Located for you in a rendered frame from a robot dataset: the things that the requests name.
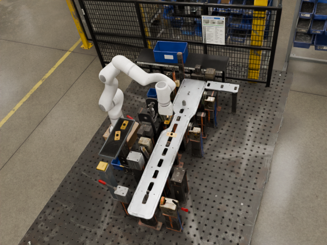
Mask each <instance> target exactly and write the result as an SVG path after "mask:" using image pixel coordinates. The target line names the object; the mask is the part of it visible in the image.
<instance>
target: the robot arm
mask: <svg viewBox="0 0 327 245"><path fill-rule="evenodd" d="M121 71H122V72H124V73H125V74H127V75H128V76H129V77H131V78H132V79H133V80H135V81H136V82H138V83H139V84H140V85H142V86H146V85H148V84H150V83H153V82H158V83H157V84H156V85H155V88H156V93H157V97H158V100H157V101H158V102H159V103H158V111H159V114H161V115H163V116H164V118H165V121H166V118H167V115H168V121H170V119H171V116H172V115H174V114H175V112H174V109H173V105H172V103H171V100H170V93H171V92H172V91H173V90H174V89H175V87H176V84H175V82H174V81H173V80H171V79H170V78H168V77H167V76H165V75H163V74H160V73H150V74H149V73H146V72H145V71H144V70H142V69H141V68H140V67H138V66H137V65H135V64H134V63H133V62H131V61H130V60H129V59H127V58H126V57H124V56H122V55H117V56H115V57H114V58H113V59H112V62H110V63H109V64H108V65H107V66H106V67H104V68H103V69H102V70H101V71H100V73H99V79H100V80H101V81H102V82H103V83H104V84H105V89H104V91H103V93H102V95H101V97H100V100H99V107H100V109H101V110H102V111H105V112H107V111H108V115H109V118H110V121H111V124H112V125H111V128H110V132H111V131H112V129H113V127H114V126H115V124H116V122H117V120H118V118H119V117H121V118H123V117H124V116H123V113H122V110H121V108H122V105H123V101H124V95H123V92H122V91H121V90H120V89H118V80H117V79H116V78H115V77H116V76H117V75H118V74H119V73H120V72H121Z"/></svg>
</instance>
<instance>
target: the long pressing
mask: <svg viewBox="0 0 327 245"><path fill-rule="evenodd" d="M205 86H206V82H205V81H202V80H194V79H183V81H182V83H181V85H180V88H179V90H178V92H177V94H176V97H175V99H174V101H173V103H172V105H173V109H174V112H175V114H174V118H173V120H172V122H171V125H170V127H169V128H167V129H165V130H163V131H162V132H161V133H160V136H159V138H158V140H157V142H156V145H155V147H154V149H153V151H152V154H151V156H150V158H149V161H148V163H147V165H146V167H145V170H144V172H143V174H142V177H141V179H140V181H139V184H138V186H137V188H136V190H135V193H134V195H133V197H132V199H131V202H130V204H129V206H128V209H127V211H128V213H129V214H130V215H133V216H136V217H140V218H143V219H147V220H149V219H151V218H152V217H153V216H154V213H155V210H156V208H157V205H158V202H159V200H160V198H161V195H162V192H163V190H164V187H165V184H166V182H167V179H168V176H169V174H170V171H171V168H172V166H173V163H174V161H175V158H176V155H177V153H178V150H179V147H180V145H181V142H182V139H183V137H184V134H185V132H186V129H187V127H188V124H189V121H190V119H191V118H192V117H193V116H194V115H195V113H196V111H197V109H198V106H199V103H200V100H201V98H202V95H203V92H204V89H205ZM188 93H189V95H188ZM183 100H185V101H186V105H185V106H183V105H182V101H183ZM181 109H184V111H183V113H179V112H180V110H181ZM178 116H180V117H181V118H180V121H176V119H177V117H178ZM174 124H178V126H177V128H176V131H175V133H176V134H177V136H176V137H173V138H172V141H171V143H170V145H169V147H166V143H167V141H168V138H169V137H170V136H167V135H166V134H167V132H171V131H172V129H173V126H174ZM164 148H167V149H168V150H167V152H166V155H165V156H162V153H163V151H164ZM160 159H163V162H162V165H161V167H158V166H157V165H158V163H159V160H160ZM156 170H157V171H159V172H158V175H157V177H156V179H154V178H152V177H153V175H154V172H155V171H156ZM150 182H153V183H154V185H153V187H152V190H151V191H149V194H146V191H147V189H148V187H149V184H150ZM145 195H149V197H148V199H147V202H146V204H142V201H143V199H144V196H145Z"/></svg>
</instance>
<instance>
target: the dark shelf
mask: <svg viewBox="0 0 327 245"><path fill-rule="evenodd" d="M228 61H229V56H220V55H210V54H201V53H191V52H189V53H188V56H187V59H186V62H185V64H183V67H184V69H189V70H195V66H196V65H201V71H206V70H207V68H212V69H215V72H217V73H225V70H226V67H227V64H228ZM135 62H136V63H139V64H148V65H156V66H164V67H175V68H179V67H178V63H165V62H155V57H154V52H153V49H148V48H143V49H142V51H141V52H140V54H139V56H138V57H137V59H136V61H135Z"/></svg>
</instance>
